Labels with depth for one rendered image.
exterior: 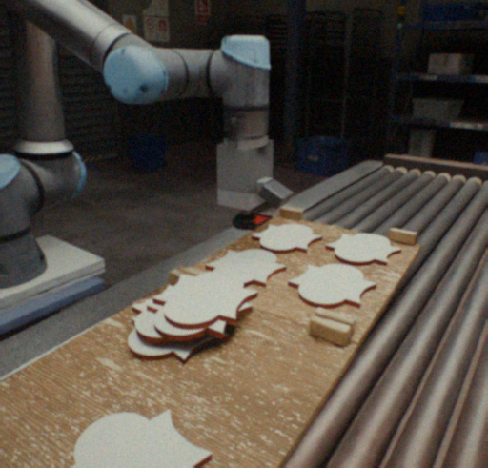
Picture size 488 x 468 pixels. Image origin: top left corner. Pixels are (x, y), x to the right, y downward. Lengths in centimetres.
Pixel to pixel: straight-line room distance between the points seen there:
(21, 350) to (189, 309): 26
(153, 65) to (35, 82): 39
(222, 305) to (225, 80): 35
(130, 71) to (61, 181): 44
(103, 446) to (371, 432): 29
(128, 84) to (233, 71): 17
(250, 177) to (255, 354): 28
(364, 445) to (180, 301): 30
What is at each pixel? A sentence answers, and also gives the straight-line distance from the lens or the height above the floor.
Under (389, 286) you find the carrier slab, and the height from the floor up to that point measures 94.
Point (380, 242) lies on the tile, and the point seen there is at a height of 95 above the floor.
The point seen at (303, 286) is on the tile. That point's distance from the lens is 77.
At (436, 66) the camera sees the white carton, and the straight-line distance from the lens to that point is 545.
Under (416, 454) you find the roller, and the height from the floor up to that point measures 92.
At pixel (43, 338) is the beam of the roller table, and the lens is 76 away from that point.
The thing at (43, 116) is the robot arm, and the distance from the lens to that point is 100.
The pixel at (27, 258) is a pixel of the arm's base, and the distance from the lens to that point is 97.
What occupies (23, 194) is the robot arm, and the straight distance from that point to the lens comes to 96.
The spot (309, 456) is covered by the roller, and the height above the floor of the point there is 92.
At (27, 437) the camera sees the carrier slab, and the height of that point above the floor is 94.
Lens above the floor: 132
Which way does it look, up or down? 21 degrees down
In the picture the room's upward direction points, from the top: straight up
